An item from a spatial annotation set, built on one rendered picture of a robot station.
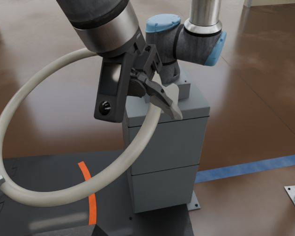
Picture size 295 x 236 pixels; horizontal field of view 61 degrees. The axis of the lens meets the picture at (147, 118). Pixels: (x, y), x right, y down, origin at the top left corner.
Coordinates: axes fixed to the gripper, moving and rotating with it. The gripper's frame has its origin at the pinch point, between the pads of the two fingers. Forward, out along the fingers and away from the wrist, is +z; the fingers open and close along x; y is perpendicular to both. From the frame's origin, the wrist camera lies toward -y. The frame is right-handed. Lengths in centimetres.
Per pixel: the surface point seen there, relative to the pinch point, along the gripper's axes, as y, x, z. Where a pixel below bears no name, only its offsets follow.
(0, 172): -19.9, 32.0, 1.1
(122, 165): -11.0, 1.8, 1.1
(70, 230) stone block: -26, 41, 50
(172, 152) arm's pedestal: 26, 21, 76
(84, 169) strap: 13, 100, 115
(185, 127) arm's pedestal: 34, 14, 62
